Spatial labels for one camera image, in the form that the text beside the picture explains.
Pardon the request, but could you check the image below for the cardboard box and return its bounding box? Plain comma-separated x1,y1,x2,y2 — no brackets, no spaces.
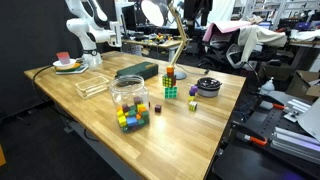
286,70,320,101

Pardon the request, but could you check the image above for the small Rubik's cube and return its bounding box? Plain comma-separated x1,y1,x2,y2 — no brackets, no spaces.
189,101,198,111

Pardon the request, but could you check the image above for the clear acrylic box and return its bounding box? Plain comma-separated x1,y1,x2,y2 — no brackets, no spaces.
75,76,109,99

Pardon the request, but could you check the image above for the orange block on stack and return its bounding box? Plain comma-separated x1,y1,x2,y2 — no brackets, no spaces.
166,65,174,77

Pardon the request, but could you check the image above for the dark Rubik's cube middle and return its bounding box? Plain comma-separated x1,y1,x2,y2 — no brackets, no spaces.
162,75,176,88

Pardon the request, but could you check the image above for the dark purple wooden block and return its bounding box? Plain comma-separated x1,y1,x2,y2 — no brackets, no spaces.
155,104,162,113

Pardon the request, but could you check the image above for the black office chair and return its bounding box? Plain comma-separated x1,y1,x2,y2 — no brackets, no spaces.
198,23,257,73

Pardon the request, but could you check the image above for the stack of colourful plates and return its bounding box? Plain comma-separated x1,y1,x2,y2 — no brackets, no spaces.
53,59,88,74

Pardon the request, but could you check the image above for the clear plastic jar of blocks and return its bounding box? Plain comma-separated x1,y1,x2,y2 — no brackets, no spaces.
109,75,150,133

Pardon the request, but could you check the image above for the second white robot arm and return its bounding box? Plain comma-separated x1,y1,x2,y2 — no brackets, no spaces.
65,0,122,68

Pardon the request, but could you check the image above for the orange handled tool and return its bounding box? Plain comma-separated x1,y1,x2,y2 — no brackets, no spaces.
237,132,268,146

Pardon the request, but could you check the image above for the violet block on yellow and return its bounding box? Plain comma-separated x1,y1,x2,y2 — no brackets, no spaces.
189,85,198,96

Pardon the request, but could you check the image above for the small yellow block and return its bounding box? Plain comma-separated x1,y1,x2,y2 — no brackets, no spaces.
188,95,195,101

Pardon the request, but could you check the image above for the pink red cup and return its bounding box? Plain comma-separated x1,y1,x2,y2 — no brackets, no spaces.
56,52,70,64

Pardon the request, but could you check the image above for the black and grey round bowl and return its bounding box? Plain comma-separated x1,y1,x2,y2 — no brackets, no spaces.
196,77,222,98

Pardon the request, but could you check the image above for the dark green flat case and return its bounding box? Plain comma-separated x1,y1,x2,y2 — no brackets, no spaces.
116,61,158,80

